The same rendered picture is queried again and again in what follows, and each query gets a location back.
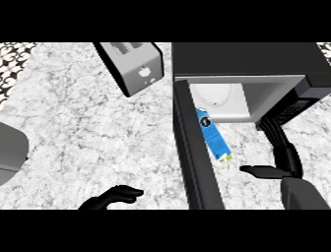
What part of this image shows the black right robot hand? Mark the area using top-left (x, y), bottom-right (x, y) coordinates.
top-left (238, 117), bottom-right (304, 180)

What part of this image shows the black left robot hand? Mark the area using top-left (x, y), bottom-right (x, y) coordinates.
top-left (76, 184), bottom-right (144, 211)

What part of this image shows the blue milk carton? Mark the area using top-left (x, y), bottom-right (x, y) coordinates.
top-left (195, 107), bottom-right (233, 170)

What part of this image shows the black microwave door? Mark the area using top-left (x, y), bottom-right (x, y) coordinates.
top-left (171, 79), bottom-right (226, 211)

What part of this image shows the black microwave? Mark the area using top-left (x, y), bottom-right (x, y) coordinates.
top-left (171, 41), bottom-right (331, 132)

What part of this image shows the silver toaster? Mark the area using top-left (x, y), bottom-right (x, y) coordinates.
top-left (91, 41), bottom-right (165, 98)

